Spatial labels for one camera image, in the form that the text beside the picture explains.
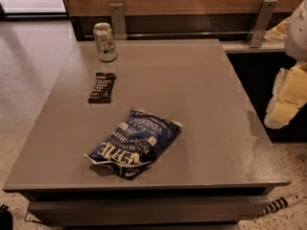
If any metal wall bracket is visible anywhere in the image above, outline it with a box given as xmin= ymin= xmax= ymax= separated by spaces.
xmin=247 ymin=0 xmax=277 ymax=48
xmin=109 ymin=3 xmax=127 ymax=40

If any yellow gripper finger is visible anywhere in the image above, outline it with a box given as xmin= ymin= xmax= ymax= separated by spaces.
xmin=264 ymin=17 xmax=290 ymax=41
xmin=264 ymin=61 xmax=307 ymax=129

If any black object floor corner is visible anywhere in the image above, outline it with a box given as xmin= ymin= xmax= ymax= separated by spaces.
xmin=0 ymin=204 xmax=13 ymax=230

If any black white striped rod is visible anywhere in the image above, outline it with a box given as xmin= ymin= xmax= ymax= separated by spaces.
xmin=256 ymin=194 xmax=303 ymax=219

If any white green 7up can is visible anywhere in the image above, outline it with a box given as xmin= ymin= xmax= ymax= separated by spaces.
xmin=93 ymin=22 xmax=117 ymax=62

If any black snack bar wrapper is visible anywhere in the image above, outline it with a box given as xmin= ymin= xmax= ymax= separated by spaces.
xmin=88 ymin=73 xmax=116 ymax=104

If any right metal wall bracket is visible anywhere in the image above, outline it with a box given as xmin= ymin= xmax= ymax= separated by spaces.
xmin=247 ymin=0 xmax=277 ymax=48

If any blue chips bag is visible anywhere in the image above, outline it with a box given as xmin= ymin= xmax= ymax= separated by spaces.
xmin=84 ymin=108 xmax=182 ymax=179

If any left metal wall bracket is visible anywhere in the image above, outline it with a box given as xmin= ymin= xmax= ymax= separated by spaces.
xmin=109 ymin=3 xmax=127 ymax=40

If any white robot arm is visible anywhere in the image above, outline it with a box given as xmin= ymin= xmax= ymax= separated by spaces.
xmin=264 ymin=0 xmax=307 ymax=129

